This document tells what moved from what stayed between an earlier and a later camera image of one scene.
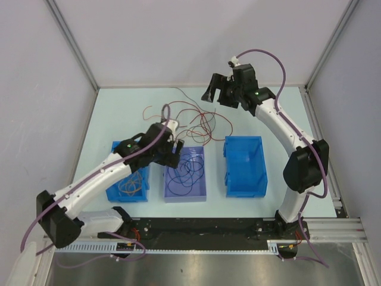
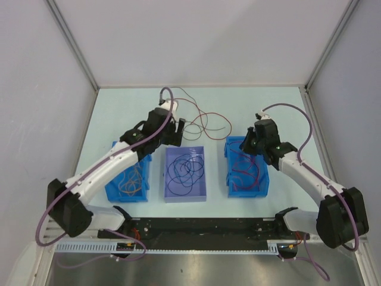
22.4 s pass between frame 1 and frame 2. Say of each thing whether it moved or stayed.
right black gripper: moved
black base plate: stayed
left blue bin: stayed
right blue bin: stayed
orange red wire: moved
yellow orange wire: stayed
